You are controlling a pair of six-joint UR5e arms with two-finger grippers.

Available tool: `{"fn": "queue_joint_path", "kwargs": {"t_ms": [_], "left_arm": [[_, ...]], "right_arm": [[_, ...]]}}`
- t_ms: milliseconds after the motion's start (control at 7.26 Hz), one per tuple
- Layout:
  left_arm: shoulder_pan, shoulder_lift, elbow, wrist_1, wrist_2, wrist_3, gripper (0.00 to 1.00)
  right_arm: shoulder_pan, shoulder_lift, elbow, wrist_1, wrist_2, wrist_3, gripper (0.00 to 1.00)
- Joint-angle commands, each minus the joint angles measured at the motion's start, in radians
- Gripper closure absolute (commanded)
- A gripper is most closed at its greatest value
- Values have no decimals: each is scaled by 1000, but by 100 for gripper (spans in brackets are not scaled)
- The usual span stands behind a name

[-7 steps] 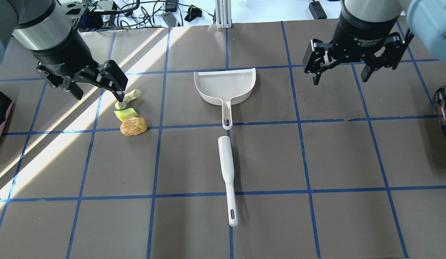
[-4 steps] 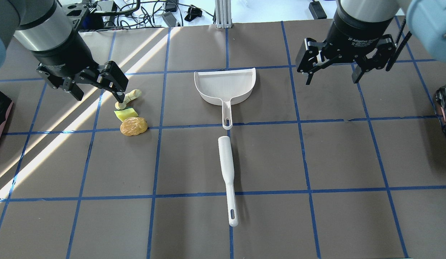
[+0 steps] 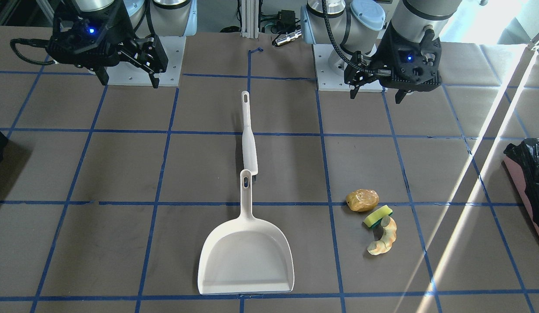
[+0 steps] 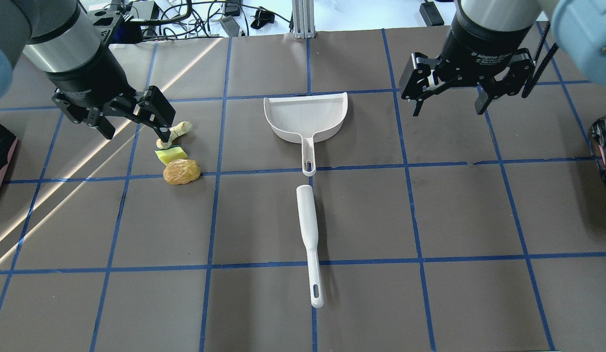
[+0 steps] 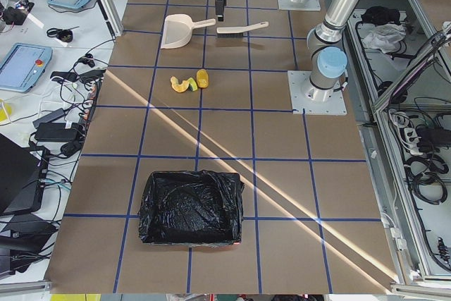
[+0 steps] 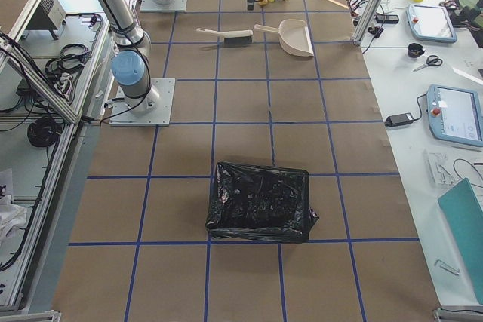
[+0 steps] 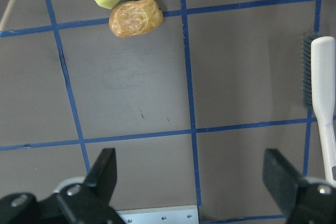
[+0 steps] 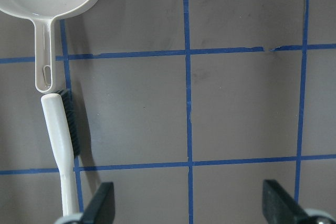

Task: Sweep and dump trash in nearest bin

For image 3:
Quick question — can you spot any brown potato-like trash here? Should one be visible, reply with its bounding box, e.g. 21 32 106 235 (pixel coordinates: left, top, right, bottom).
346 189 379 212

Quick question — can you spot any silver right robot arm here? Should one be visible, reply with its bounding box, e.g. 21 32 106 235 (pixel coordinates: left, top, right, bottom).
45 0 197 88

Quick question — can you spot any white plastic dustpan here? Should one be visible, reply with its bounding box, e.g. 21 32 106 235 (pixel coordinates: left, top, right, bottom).
197 169 295 295

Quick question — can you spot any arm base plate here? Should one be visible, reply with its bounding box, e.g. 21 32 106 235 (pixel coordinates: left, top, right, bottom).
312 43 384 93
102 34 186 88

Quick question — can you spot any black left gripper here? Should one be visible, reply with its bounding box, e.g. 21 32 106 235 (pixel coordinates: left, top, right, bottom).
344 24 442 104

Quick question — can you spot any black-lined trash bin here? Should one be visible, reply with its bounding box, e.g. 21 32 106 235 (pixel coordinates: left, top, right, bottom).
503 138 539 237

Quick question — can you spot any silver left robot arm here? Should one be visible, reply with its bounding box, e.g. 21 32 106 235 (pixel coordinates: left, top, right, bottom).
300 0 461 103

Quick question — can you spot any silver metal connector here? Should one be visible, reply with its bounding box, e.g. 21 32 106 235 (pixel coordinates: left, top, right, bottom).
271 29 303 47

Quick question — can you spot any beige croissant-shaped trash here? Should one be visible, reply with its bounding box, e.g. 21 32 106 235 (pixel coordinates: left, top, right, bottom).
367 216 397 255

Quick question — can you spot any black power adapter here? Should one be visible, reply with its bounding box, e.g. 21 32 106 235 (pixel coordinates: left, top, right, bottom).
276 10 296 33

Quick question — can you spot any white hand brush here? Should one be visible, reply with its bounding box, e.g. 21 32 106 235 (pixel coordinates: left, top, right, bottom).
240 90 258 176

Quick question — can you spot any aluminium frame post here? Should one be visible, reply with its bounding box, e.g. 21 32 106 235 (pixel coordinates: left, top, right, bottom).
240 0 260 39

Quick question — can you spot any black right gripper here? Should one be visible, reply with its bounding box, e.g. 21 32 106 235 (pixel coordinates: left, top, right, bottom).
47 0 168 89

